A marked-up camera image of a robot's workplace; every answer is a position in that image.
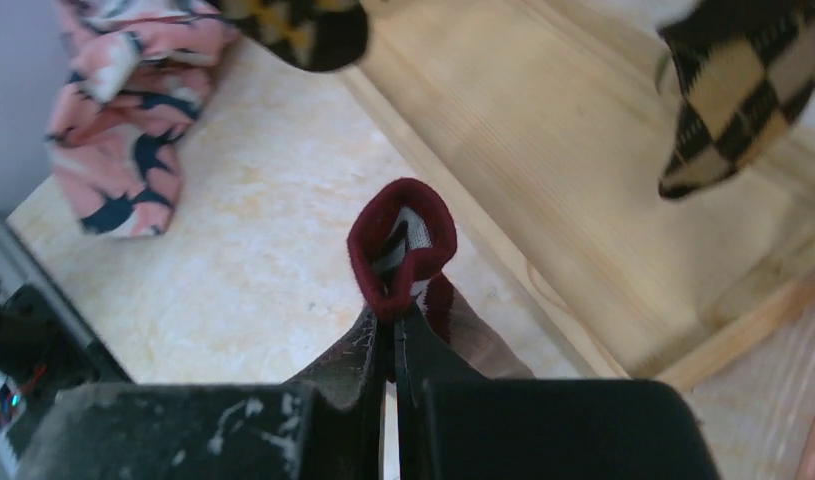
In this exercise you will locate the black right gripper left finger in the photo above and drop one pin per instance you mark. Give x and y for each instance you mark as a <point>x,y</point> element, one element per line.
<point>325,422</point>

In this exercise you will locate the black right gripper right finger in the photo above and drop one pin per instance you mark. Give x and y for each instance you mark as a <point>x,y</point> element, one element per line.
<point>454,423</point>

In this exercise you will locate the dark sock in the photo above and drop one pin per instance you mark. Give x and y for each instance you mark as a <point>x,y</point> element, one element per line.
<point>398,247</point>

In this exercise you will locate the brown argyle sock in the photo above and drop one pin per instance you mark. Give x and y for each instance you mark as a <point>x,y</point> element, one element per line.
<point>746,74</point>
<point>317,36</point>

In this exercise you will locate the pink navy patterned cloth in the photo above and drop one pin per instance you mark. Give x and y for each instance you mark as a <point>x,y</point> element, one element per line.
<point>139,78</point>

